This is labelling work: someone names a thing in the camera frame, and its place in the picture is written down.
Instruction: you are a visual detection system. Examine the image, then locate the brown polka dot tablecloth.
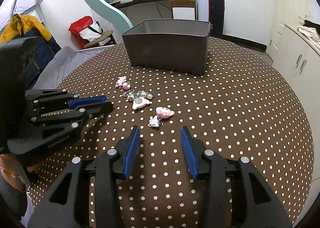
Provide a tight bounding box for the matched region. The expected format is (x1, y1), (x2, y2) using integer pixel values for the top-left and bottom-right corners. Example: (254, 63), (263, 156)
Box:
(30, 38), (314, 227)

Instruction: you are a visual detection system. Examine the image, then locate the small white pink charm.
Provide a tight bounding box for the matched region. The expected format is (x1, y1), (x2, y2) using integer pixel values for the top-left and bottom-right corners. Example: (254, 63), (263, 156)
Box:
(148, 115), (163, 128)

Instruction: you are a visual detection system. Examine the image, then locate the pink kitty charm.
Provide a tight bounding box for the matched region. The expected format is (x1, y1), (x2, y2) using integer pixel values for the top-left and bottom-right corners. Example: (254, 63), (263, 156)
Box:
(156, 107), (175, 119)

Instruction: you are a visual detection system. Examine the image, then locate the pink bear charm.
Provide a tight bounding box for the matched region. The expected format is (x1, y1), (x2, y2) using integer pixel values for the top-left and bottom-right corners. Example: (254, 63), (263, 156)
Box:
(115, 76), (131, 90)

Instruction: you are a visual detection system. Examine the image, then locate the white sideboard cabinet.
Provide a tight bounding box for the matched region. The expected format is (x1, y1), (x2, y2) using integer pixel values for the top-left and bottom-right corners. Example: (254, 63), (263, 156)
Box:
(266, 23), (320, 128)

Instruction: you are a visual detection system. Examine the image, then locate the yellow and navy jacket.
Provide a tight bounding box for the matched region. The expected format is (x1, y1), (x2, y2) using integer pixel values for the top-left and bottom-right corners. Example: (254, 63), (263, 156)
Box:
(1, 14), (61, 90)

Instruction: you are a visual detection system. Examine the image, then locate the white and black suitcase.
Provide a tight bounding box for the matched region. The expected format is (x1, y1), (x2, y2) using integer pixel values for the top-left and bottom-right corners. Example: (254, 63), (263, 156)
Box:
(196, 0), (225, 38)

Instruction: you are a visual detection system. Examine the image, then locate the teal bunk bed frame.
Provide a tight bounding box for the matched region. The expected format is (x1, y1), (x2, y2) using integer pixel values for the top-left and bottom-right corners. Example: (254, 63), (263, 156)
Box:
(84, 0), (133, 35)

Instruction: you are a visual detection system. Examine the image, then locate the white tote bag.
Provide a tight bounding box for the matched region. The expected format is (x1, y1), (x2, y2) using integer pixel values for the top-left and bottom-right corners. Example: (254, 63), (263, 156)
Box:
(79, 21), (104, 43)

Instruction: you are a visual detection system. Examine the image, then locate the white and black clothes pile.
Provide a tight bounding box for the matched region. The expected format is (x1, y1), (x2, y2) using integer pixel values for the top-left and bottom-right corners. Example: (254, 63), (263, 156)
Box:
(297, 20), (320, 49)

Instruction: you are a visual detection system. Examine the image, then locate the wooden stool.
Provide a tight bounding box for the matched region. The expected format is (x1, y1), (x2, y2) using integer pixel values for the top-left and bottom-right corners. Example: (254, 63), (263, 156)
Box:
(83, 30), (116, 49)

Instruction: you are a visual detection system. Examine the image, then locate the small white door cabinet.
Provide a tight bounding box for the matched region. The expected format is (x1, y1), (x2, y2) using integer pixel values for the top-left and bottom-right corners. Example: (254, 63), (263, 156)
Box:
(169, 0), (196, 20)

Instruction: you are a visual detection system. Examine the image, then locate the person's left hand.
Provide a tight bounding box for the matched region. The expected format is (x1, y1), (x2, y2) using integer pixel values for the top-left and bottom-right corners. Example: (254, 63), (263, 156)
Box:
(1, 154), (40, 195)

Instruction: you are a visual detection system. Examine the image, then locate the dark grey storage box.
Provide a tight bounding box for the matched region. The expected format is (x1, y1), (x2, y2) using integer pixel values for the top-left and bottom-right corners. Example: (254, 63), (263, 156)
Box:
(122, 19), (210, 75)

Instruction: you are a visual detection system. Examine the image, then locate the red bag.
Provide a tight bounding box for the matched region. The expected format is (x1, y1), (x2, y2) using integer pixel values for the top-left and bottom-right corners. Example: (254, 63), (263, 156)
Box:
(68, 16), (93, 49)

